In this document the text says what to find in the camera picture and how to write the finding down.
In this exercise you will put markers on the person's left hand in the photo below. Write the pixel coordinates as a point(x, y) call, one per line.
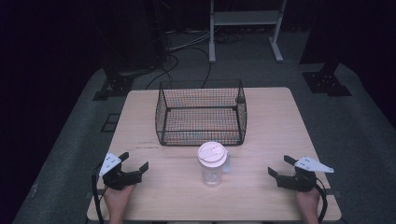
point(117, 199)

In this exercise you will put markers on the black rectangular floor frame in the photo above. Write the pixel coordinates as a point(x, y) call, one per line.
point(110, 122)

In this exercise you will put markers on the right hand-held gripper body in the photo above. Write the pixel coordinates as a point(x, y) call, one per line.
point(300, 182)

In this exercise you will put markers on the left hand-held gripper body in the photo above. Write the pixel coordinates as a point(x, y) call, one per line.
point(117, 179)

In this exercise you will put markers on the clear cup with white lid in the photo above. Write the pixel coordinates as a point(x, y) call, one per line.
point(212, 163)

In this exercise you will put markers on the person's right hand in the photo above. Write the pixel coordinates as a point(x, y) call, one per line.
point(308, 199)

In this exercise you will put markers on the black stand base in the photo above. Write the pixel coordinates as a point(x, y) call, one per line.
point(116, 85)
point(327, 83)

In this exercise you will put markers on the white metal stand frame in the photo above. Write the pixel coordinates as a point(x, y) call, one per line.
point(212, 37)

